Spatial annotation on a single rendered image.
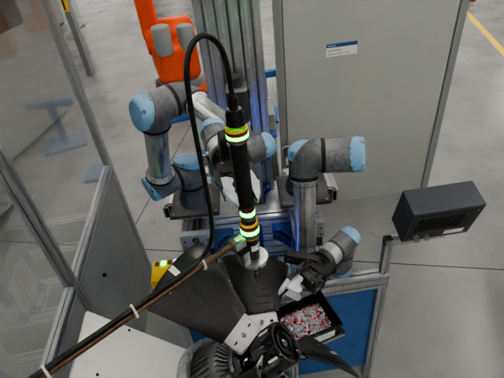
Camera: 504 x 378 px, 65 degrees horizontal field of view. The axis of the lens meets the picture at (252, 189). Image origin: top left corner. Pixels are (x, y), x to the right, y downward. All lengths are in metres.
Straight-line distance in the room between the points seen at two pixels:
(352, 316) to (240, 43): 1.28
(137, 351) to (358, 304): 1.05
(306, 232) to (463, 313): 1.63
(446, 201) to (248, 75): 0.89
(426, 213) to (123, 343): 1.04
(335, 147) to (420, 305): 1.69
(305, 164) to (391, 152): 2.01
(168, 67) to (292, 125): 2.29
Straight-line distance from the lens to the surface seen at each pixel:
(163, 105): 1.36
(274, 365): 1.09
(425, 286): 2.88
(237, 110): 0.72
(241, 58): 1.67
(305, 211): 1.35
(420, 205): 1.50
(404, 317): 2.70
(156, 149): 1.49
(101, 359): 1.09
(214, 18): 1.62
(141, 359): 1.15
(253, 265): 0.95
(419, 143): 3.31
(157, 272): 1.54
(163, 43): 4.65
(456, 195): 1.57
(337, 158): 1.28
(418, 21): 2.87
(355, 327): 2.03
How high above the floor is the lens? 2.18
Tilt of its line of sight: 38 degrees down
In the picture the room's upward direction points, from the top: 7 degrees counter-clockwise
